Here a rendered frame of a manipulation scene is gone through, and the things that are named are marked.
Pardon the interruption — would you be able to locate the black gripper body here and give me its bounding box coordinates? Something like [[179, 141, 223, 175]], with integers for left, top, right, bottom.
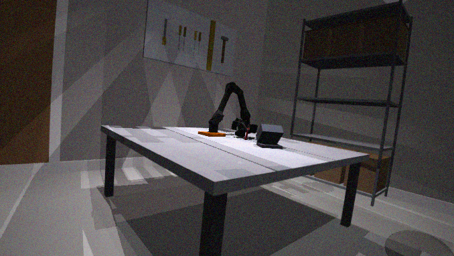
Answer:
[[231, 121, 258, 133]]

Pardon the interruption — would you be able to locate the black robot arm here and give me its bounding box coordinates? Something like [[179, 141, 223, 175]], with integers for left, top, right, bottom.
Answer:
[[207, 82, 250, 137]]

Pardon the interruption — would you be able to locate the grey square panel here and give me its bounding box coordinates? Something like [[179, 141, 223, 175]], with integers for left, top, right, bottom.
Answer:
[[256, 124, 284, 149]]

